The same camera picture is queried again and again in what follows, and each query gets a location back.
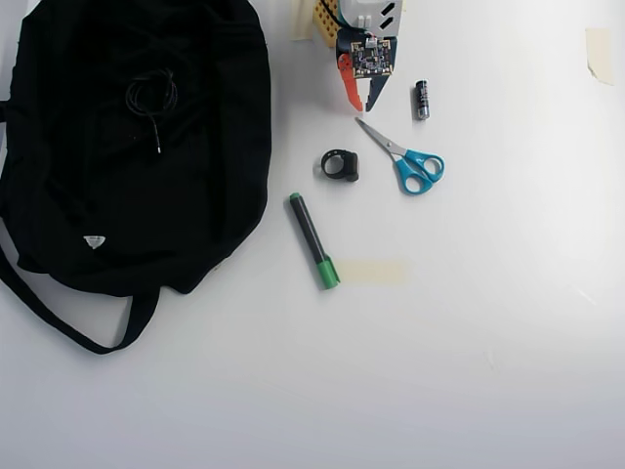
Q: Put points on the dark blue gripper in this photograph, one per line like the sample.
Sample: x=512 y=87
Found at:
x=348 y=72

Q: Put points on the yellow perforated robot base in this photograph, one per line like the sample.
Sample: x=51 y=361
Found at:
x=324 y=27

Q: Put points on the black fabric bag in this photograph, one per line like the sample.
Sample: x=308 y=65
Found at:
x=137 y=205

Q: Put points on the black AA battery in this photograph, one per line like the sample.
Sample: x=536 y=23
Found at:
x=422 y=100

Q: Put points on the masking tape strip beside base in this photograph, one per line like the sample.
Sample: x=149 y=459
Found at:
x=302 y=19

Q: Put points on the black marker with green cap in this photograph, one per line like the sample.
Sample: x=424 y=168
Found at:
x=307 y=229

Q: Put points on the long masking tape strip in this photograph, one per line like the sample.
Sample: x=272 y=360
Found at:
x=373 y=272

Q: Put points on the torn masking tape piece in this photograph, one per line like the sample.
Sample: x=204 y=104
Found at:
x=600 y=54

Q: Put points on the bare camera circuit board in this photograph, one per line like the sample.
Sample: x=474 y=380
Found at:
x=371 y=58

